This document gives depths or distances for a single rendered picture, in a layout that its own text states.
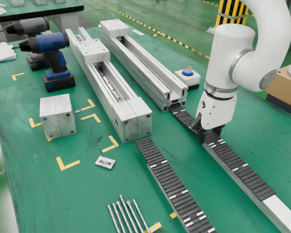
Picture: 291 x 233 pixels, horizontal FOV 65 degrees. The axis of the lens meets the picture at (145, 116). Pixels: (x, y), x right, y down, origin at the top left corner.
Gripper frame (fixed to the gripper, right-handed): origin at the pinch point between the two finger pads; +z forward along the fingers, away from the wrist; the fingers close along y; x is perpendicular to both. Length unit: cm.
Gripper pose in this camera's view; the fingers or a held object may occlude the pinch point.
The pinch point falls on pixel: (209, 133)
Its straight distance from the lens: 72.1
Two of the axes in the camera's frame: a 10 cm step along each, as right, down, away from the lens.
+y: 9.0, -2.6, 3.4
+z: -0.1, 7.8, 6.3
